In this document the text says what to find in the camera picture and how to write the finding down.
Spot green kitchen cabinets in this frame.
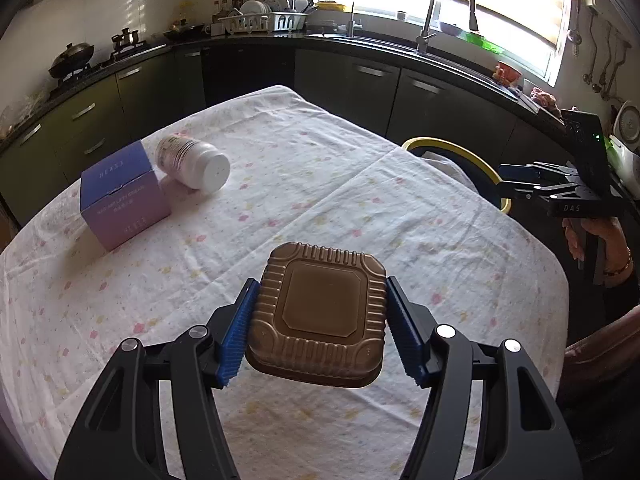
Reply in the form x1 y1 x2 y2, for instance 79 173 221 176
0 42 566 226

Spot hanging kitchen utensils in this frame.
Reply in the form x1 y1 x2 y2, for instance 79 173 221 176
567 0 631 96

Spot white pill bottle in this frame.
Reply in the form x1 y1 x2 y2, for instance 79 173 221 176
155 134 231 193

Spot pink cloth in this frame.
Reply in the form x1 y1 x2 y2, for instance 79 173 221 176
530 86 558 111

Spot person's right hand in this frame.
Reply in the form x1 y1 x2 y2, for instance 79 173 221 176
562 215 631 277

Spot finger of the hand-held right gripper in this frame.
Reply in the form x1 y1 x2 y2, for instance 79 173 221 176
500 181 583 202
497 161 583 184

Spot tall metal faucet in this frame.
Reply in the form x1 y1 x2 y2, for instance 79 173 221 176
416 0 480 56

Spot yellow rimmed trash bin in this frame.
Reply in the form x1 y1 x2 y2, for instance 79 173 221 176
401 137 512 216

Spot clear plastic bag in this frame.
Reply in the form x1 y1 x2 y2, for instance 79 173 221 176
0 90 56 137

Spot dark wok with lid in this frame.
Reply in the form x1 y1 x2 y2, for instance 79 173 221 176
48 42 96 79

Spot red orange container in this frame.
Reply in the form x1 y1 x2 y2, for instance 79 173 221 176
495 61 523 84

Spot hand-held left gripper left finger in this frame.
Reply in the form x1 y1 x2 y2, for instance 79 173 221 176
54 277 261 480

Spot white floral tablecloth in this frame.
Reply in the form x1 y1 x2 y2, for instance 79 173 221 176
0 85 571 480

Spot small dark stove pot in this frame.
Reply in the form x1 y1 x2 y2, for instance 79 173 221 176
111 26 142 53

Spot person's pink zip jacket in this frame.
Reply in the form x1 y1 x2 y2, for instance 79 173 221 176
565 305 640 391

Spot green plastic item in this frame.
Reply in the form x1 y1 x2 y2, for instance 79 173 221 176
462 30 503 54

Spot brown plastic tray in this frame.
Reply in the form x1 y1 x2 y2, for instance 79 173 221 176
244 242 388 388

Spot black gas stove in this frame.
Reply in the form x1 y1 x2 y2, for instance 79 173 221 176
47 42 168 91

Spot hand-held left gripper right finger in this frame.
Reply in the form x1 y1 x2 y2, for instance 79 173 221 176
385 276 583 480

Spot dark frying pan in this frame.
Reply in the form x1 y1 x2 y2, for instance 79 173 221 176
163 22 206 42

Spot person's right forearm dark sleeve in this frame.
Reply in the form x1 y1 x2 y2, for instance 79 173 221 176
605 267 640 321

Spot white dish rack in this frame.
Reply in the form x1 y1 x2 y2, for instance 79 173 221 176
217 0 308 36

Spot purple cardboard box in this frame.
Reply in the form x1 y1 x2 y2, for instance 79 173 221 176
80 141 172 252

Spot small metal faucet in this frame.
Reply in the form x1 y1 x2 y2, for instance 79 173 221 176
327 0 363 38

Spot white rice cooker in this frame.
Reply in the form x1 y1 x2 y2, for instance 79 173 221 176
607 100 640 181

